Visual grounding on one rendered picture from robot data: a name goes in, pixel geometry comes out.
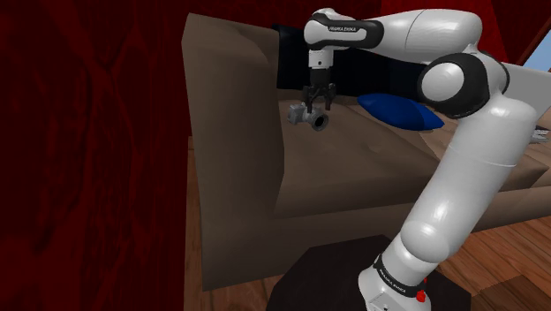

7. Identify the brown sofa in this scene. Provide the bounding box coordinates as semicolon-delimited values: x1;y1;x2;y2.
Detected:
180;12;551;292

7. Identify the blue cushion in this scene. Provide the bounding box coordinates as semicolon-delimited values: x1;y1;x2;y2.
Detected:
356;92;446;132

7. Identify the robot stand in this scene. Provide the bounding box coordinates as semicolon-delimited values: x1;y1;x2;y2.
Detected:
266;234;472;311

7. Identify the window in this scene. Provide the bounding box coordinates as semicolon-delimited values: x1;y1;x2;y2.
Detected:
516;17;551;73

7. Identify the grey camera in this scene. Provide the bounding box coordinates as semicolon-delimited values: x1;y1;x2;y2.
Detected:
286;102;331;133

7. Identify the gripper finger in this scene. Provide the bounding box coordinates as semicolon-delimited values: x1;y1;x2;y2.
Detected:
321;82;337;111
302;84;318;115

